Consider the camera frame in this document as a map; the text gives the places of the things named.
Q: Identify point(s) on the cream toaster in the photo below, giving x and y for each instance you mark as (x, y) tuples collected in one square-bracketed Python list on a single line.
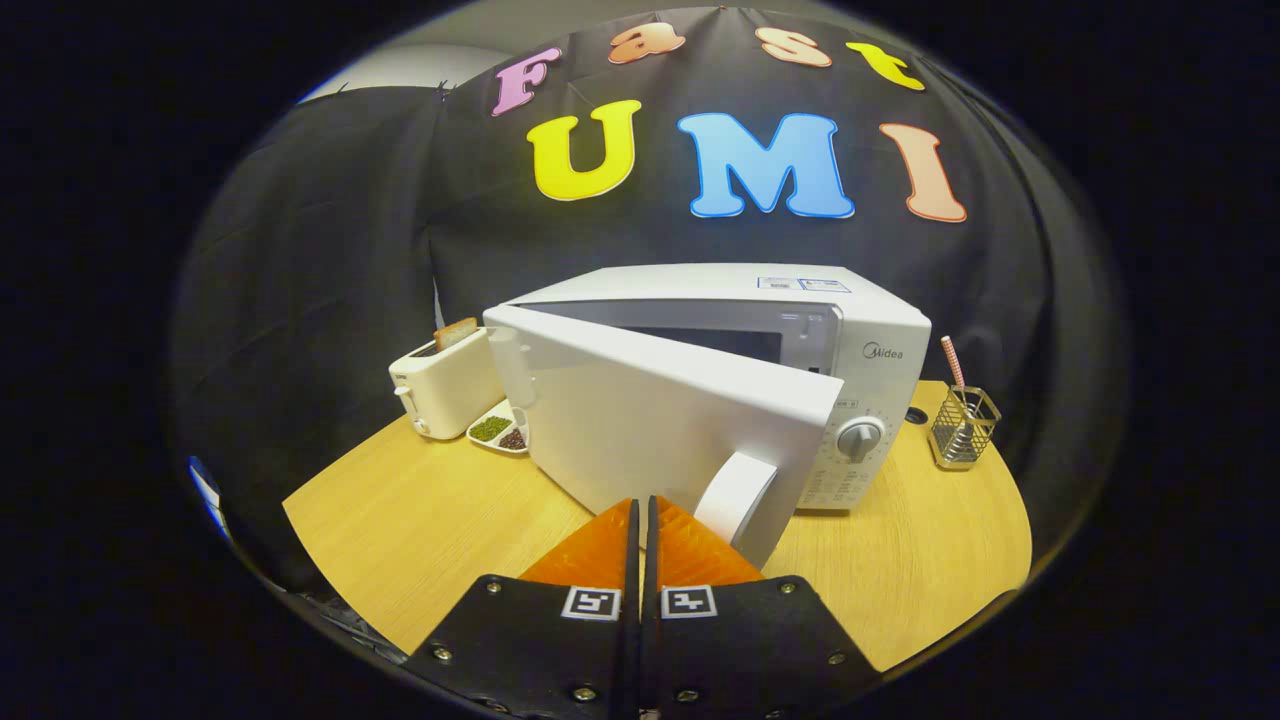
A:
[(450, 385)]

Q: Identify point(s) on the white microwave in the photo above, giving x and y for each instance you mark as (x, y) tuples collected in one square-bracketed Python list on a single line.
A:
[(880, 330)]

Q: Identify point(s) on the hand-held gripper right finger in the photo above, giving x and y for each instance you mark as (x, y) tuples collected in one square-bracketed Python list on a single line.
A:
[(750, 650)]

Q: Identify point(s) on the colourful screen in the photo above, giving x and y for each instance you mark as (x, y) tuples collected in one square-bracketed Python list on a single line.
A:
[(207, 492)]

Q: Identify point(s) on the black backdrop cloth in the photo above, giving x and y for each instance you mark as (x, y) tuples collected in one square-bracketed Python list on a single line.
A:
[(330, 250)]

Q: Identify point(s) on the black desk grommet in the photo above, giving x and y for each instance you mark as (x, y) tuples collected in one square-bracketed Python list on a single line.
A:
[(917, 416)]

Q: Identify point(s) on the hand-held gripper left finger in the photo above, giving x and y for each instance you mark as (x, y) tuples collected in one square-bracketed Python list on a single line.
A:
[(530, 650)]

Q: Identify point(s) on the pink striped straw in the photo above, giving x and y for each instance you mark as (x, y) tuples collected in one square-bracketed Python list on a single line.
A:
[(952, 360)]

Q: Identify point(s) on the white divided snack dish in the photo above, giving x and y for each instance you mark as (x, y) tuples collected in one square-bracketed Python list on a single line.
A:
[(490, 428)]

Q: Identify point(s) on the toast slice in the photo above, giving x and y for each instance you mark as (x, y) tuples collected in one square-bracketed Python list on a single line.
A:
[(457, 332)]

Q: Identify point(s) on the white microwave door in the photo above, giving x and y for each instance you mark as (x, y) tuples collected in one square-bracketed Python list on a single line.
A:
[(650, 430)]

